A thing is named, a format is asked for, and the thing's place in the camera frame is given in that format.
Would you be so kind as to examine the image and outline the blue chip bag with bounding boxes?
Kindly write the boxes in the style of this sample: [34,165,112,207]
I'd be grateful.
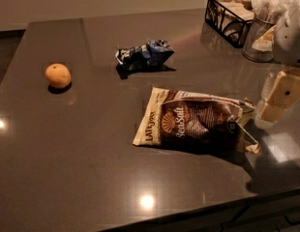
[115,40,174,72]

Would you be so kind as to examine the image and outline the brown chip bag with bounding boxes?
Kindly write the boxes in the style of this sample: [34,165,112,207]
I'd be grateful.
[133,88,260,154]

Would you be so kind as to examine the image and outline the orange fruit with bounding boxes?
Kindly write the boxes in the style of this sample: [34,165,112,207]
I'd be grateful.
[45,63,72,89]

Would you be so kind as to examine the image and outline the white plastic wrapped utensils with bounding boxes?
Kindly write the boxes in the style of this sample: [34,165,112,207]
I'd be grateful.
[251,0,294,24]

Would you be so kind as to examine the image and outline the metal utensil bucket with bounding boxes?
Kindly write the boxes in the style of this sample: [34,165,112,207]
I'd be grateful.
[242,17,274,63]

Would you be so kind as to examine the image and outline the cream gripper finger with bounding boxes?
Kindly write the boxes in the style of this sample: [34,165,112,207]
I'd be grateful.
[255,100,286,129]

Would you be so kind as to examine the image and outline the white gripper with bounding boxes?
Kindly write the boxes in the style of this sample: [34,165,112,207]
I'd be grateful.
[268,0,300,108]

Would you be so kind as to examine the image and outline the black wire napkin holder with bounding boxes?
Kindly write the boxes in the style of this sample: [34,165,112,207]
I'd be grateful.
[205,0,254,48]

